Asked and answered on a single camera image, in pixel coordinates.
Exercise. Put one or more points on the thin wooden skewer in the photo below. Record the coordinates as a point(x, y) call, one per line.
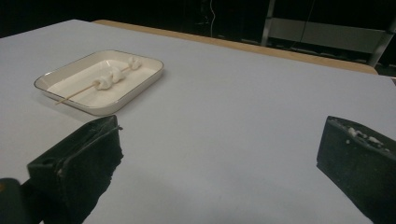
point(77, 92)

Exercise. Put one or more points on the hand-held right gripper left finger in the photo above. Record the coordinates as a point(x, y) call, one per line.
point(81, 161)

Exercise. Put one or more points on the white marshmallow piece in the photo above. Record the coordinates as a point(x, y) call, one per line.
point(134, 63)
point(117, 75)
point(103, 83)

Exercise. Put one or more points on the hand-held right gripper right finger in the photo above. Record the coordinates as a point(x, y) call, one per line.
point(361, 165)

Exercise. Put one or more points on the white rectangular tray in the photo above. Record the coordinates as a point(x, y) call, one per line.
point(130, 90)

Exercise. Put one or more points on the white metal stand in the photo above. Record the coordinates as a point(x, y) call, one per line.
point(327, 35)

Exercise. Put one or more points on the pale table board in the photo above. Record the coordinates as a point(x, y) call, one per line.
point(224, 118)

